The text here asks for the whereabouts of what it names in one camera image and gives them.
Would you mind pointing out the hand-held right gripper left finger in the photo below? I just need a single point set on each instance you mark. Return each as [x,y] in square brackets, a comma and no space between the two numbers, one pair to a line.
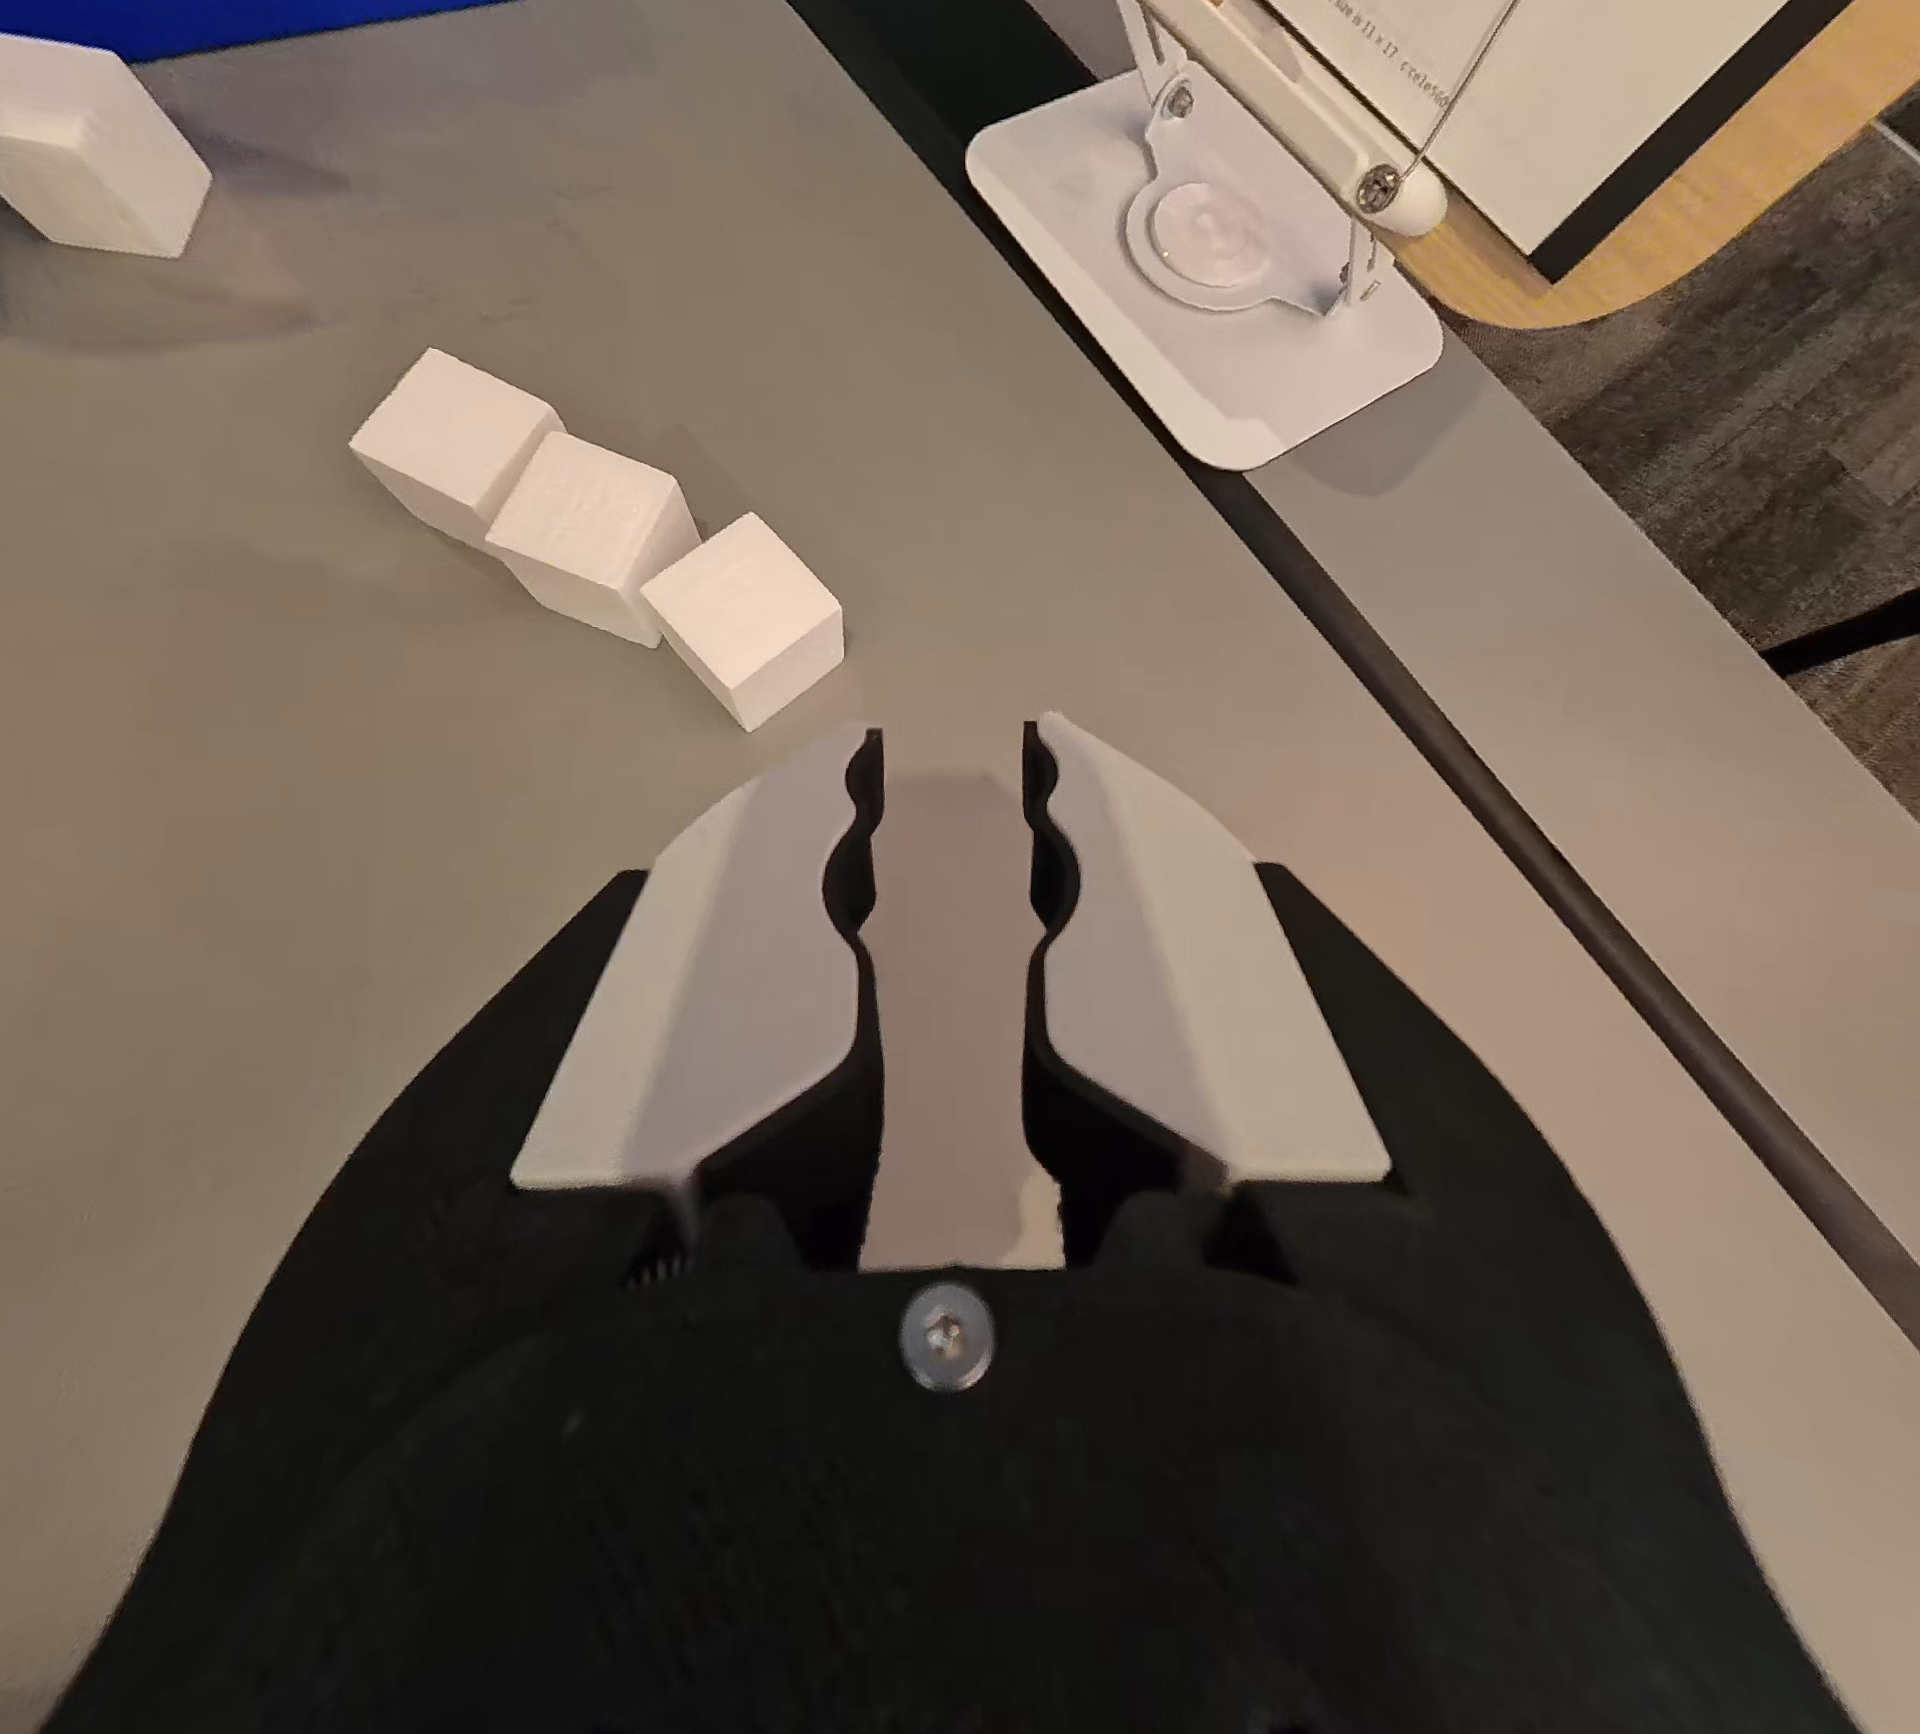
[705,1013]

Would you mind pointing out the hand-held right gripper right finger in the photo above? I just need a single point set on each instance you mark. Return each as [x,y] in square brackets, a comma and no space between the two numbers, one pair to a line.
[1199,1013]

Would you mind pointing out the white foam cube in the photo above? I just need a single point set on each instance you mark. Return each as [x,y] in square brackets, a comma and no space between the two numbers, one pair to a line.
[90,143]
[743,624]
[593,533]
[449,429]

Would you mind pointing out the black desk leg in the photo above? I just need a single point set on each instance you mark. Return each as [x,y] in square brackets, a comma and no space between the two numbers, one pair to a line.
[1845,632]

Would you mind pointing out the wooden board document stand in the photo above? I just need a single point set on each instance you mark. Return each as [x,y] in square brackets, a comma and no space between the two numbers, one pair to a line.
[1079,234]

